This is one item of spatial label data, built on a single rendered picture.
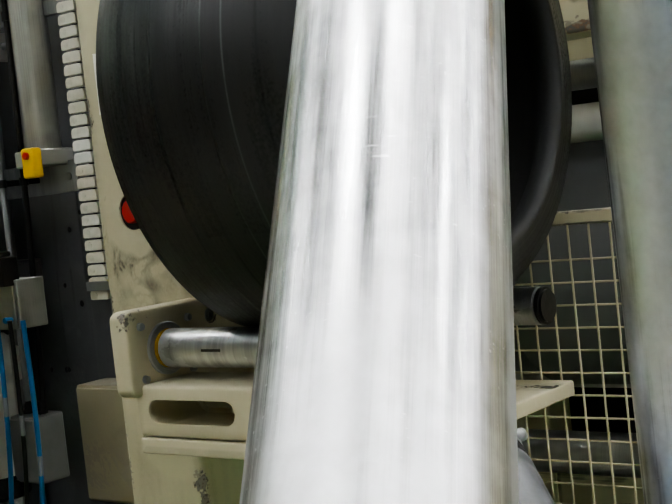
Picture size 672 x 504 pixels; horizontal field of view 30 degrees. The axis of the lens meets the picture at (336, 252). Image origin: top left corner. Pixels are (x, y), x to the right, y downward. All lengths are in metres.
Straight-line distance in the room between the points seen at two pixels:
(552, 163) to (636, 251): 0.69
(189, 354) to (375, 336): 0.93
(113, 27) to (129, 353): 0.37
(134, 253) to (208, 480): 0.29
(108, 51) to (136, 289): 0.39
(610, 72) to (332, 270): 0.32
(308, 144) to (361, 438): 0.16
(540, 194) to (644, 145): 0.68
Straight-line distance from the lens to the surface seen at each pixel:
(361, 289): 0.49
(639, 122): 0.78
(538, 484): 0.86
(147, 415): 1.44
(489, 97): 0.59
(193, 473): 1.55
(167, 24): 1.22
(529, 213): 1.43
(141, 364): 1.43
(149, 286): 1.55
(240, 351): 1.35
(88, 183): 1.63
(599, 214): 1.63
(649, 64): 0.77
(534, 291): 1.47
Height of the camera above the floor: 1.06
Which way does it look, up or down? 3 degrees down
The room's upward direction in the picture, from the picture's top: 6 degrees counter-clockwise
